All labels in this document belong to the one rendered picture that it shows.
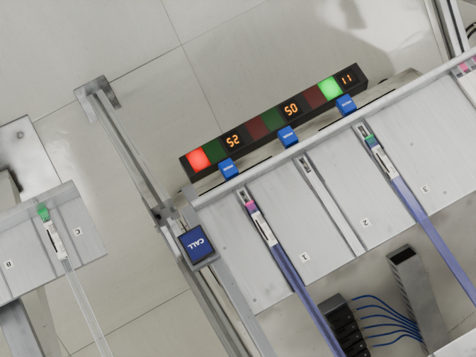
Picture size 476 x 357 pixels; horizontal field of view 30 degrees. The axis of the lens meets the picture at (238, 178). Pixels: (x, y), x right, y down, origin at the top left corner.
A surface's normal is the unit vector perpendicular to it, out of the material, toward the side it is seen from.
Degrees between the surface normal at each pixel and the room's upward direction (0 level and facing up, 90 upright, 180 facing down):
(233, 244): 48
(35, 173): 0
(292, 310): 0
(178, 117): 0
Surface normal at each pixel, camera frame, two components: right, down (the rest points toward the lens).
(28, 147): 0.32, 0.38
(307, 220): -0.07, -0.34
